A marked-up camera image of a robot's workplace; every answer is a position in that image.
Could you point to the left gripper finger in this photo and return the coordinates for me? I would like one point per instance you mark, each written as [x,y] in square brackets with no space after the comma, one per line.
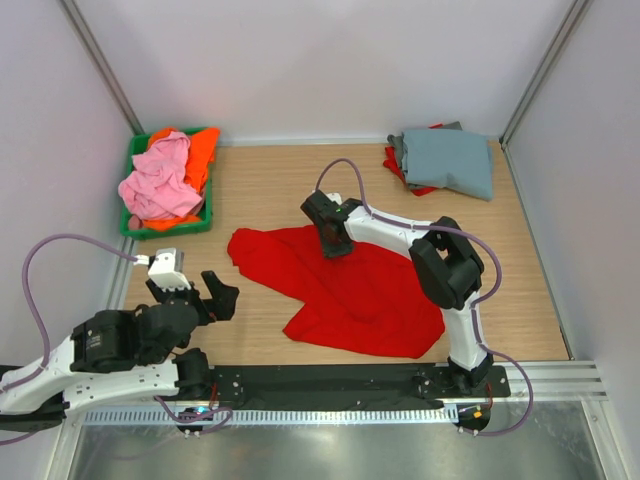
[210,280]
[224,301]

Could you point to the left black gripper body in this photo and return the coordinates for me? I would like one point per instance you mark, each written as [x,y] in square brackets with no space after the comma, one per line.
[168,296]

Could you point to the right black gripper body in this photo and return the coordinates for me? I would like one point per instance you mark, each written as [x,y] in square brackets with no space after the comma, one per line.
[336,249]

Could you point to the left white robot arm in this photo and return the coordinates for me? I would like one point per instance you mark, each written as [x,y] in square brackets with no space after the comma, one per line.
[120,355]

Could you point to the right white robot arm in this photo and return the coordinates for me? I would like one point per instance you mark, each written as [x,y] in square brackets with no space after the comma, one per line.
[447,267]

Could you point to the folded dark grey t-shirt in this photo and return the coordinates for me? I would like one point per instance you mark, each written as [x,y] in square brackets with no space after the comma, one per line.
[394,151]

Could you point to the pink t-shirt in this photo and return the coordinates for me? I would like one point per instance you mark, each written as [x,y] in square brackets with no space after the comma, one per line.
[156,188]

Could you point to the folded grey-blue t-shirt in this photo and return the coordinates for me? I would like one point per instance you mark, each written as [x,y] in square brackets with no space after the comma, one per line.
[452,159]

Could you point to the orange t-shirt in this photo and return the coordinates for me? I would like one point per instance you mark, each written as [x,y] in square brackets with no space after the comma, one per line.
[201,155]

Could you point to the green plastic bin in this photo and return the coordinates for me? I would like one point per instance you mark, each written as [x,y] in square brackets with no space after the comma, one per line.
[131,226]

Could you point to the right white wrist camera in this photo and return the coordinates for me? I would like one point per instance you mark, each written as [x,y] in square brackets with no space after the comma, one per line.
[322,198]

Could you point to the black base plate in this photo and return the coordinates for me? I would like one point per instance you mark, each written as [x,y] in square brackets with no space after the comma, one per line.
[347,387]

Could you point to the slotted cable duct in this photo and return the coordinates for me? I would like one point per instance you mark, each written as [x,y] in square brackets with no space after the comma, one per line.
[156,416]

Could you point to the right aluminium rail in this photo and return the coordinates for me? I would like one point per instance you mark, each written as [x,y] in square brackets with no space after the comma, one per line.
[571,380]

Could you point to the right aluminium corner post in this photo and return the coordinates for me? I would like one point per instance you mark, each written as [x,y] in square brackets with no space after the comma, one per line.
[568,26]

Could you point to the aluminium corner post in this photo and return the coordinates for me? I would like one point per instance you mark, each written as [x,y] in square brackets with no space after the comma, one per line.
[97,57]
[568,26]

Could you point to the left aluminium corner post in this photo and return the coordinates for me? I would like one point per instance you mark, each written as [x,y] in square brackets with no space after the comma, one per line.
[97,57]

